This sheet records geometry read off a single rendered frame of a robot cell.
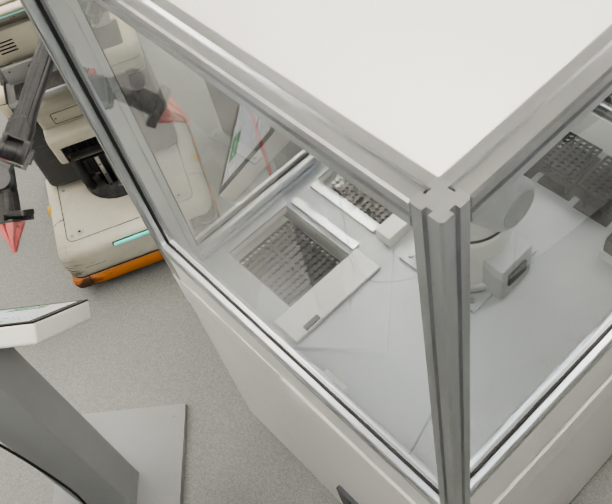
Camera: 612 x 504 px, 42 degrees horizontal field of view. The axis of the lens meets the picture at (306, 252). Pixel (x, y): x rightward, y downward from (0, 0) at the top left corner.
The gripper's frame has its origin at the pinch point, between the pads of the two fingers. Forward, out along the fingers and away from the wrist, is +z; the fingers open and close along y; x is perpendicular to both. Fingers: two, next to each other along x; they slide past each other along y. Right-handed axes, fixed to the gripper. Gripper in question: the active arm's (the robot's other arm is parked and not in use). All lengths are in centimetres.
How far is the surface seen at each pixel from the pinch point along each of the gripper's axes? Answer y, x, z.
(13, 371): -3.9, -2.5, 29.4
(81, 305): 14.0, 1.4, 15.7
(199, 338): 15, 106, 46
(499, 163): 101, -112, -7
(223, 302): 52, -13, 17
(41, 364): -47, 105, 49
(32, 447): -13, 19, 55
